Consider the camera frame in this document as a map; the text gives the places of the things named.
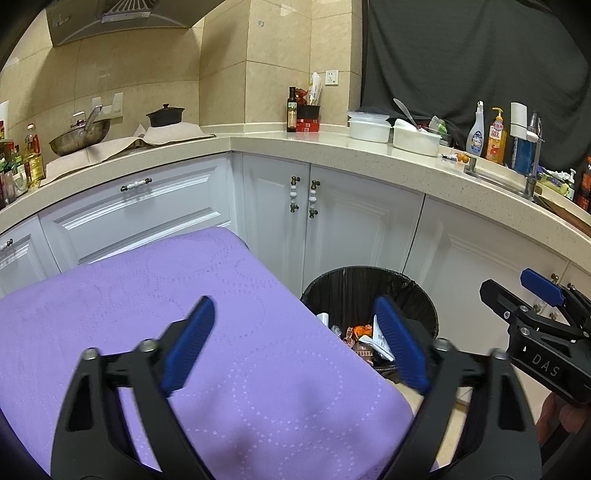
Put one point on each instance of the dark red bottle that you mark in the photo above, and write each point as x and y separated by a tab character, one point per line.
585	184

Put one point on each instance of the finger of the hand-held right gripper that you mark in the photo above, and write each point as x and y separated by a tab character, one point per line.
501	300
540	284

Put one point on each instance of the beige stove cover sheet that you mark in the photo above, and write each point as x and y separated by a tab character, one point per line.
175	134

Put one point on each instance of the black holder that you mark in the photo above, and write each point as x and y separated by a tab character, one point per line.
309	112

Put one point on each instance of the purple tablecloth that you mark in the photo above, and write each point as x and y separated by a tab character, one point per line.
231	300

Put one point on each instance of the red checkered candy wrapper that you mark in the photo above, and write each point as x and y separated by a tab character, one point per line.
353	341

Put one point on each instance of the metal spoon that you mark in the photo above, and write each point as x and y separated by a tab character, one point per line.
406	110

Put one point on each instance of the group of condiment bottles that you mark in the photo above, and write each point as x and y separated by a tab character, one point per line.
14	175

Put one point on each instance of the orange detergent bottle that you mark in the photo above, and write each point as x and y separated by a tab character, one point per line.
495	143

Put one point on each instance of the white sachets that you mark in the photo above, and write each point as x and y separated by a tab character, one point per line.
323	318

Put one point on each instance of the red box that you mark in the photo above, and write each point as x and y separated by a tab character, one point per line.
308	125

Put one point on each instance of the metal wok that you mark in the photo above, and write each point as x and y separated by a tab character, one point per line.
78	143

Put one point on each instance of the person's right hand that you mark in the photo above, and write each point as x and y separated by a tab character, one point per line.
572	417

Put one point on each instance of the white open container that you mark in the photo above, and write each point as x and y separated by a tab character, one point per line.
415	141

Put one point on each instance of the white lidded container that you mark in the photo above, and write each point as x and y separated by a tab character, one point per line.
369	129

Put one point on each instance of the black curtain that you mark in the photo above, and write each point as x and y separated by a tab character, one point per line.
461	55

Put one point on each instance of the white bin with black liner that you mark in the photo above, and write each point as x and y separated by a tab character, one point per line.
341	286

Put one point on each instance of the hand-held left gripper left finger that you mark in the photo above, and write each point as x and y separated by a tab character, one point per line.
191	346

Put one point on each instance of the dark olive oil bottle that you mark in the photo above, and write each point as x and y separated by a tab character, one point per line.
292	113

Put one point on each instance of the white packet with black print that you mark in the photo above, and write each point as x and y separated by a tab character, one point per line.
381	341

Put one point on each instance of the white spray bottle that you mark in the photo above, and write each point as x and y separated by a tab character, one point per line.
476	138

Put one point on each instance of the small white pump bottle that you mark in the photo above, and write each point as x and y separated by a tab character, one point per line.
571	184

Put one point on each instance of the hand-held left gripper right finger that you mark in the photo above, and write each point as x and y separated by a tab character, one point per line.
401	344

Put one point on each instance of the small orange wrapper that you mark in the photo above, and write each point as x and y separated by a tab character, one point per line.
364	330

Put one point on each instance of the black lidded pot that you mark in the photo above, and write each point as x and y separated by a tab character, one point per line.
165	117

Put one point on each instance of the metal faucet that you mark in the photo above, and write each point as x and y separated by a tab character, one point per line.
535	157

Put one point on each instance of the yellow green packet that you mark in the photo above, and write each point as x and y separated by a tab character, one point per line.
554	182

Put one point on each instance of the white wall socket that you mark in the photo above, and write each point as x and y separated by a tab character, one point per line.
96	104
117	102
331	77

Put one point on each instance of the tall white packet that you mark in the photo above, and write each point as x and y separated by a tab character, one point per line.
315	87

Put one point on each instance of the metal range hood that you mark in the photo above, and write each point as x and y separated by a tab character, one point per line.
138	23

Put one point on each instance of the yellow cooking oil bottle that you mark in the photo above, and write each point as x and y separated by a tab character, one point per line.
33	161

